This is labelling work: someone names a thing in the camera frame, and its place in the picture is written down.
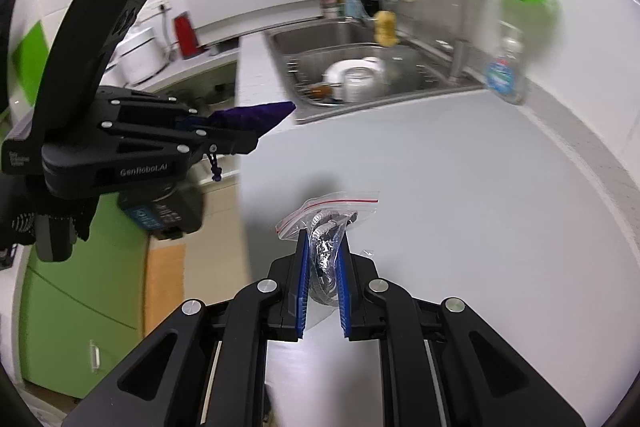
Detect white rice cooker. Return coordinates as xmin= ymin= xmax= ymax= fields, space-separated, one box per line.
xmin=115 ymin=27 xmax=168 ymax=84

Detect yellow sponge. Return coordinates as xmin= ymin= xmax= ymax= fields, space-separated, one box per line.
xmin=373 ymin=11 xmax=398 ymax=48

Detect clear soap pump bottle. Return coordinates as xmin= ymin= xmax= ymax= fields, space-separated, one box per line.
xmin=485 ymin=36 xmax=527 ymax=105

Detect stainless steel sink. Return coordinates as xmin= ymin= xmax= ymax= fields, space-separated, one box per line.
xmin=266 ymin=20 xmax=483 ymax=124

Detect white bowls in sink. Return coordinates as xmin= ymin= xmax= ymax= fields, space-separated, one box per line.
xmin=322 ymin=56 xmax=385 ymax=103

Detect orange floor mat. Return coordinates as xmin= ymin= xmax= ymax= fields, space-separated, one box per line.
xmin=143 ymin=244 xmax=186 ymax=336

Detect black trash can blue label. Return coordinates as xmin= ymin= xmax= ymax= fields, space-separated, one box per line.
xmin=117 ymin=179 xmax=205 ymax=241

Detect purple cloth pouch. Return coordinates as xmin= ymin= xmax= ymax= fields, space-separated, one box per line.
xmin=205 ymin=101 xmax=296 ymax=182

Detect clear zip bag with foil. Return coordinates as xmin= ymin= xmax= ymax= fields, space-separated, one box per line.
xmin=276 ymin=191 xmax=378 ymax=307

